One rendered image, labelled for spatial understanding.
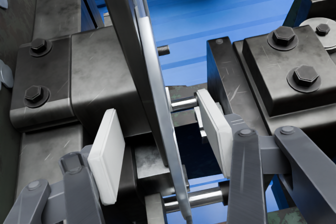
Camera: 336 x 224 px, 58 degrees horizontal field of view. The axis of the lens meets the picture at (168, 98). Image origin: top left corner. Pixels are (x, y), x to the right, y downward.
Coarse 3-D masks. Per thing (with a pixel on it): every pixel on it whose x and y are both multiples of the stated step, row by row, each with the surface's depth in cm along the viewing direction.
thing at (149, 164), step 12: (144, 144) 38; (144, 156) 37; (156, 156) 37; (144, 168) 36; (156, 168) 36; (168, 168) 36; (144, 180) 36; (156, 180) 37; (168, 180) 38; (168, 192) 42
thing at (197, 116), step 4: (216, 104) 43; (196, 108) 43; (220, 108) 42; (196, 112) 42; (196, 116) 42; (200, 116) 42; (200, 120) 41; (200, 124) 41; (200, 128) 41; (200, 132) 41; (204, 132) 41; (200, 136) 42; (204, 136) 41; (204, 140) 42
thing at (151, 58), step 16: (144, 0) 42; (144, 16) 36; (144, 32) 19; (144, 48) 19; (160, 80) 19; (160, 96) 19; (160, 112) 19; (160, 128) 19; (176, 144) 44; (176, 160) 20; (176, 176) 21; (176, 192) 22
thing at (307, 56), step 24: (312, 24) 39; (240, 48) 40; (264, 48) 35; (288, 48) 35; (312, 48) 34; (264, 72) 34; (288, 72) 33; (312, 72) 31; (264, 96) 34; (288, 96) 32; (312, 96) 32; (264, 120) 34; (288, 120) 33; (312, 120) 33
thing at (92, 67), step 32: (128, 0) 16; (96, 32) 31; (128, 32) 17; (32, 64) 29; (64, 64) 29; (96, 64) 28; (128, 64) 20; (32, 96) 26; (64, 96) 27; (96, 96) 26; (128, 96) 26; (32, 128) 27; (96, 128) 29; (128, 128) 30
